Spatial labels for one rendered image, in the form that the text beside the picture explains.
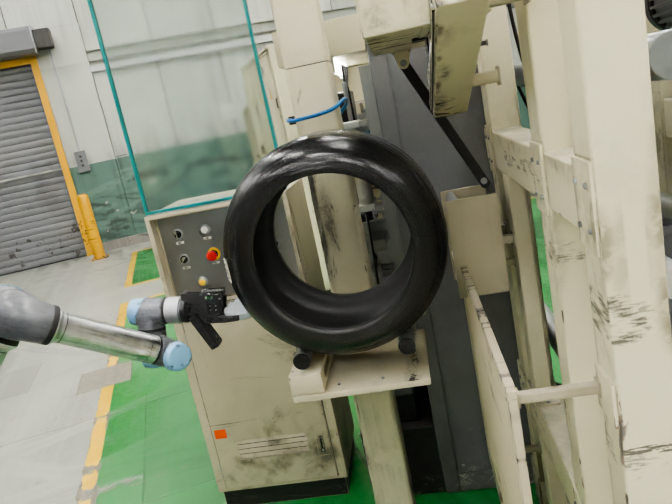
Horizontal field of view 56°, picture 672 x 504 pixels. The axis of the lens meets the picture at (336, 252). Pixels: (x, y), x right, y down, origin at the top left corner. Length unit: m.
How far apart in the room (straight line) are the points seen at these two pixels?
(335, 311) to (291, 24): 0.84
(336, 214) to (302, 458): 1.13
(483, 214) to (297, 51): 0.71
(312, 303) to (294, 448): 0.92
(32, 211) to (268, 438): 8.61
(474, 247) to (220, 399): 1.24
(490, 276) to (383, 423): 0.62
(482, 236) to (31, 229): 9.51
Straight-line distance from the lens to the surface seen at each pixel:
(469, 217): 1.85
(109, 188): 10.62
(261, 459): 2.69
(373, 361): 1.82
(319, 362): 1.74
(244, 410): 2.59
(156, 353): 1.68
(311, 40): 1.90
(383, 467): 2.24
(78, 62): 10.69
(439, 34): 1.26
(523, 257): 1.92
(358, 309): 1.86
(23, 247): 10.94
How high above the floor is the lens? 1.53
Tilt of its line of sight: 13 degrees down
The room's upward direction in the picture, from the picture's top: 12 degrees counter-clockwise
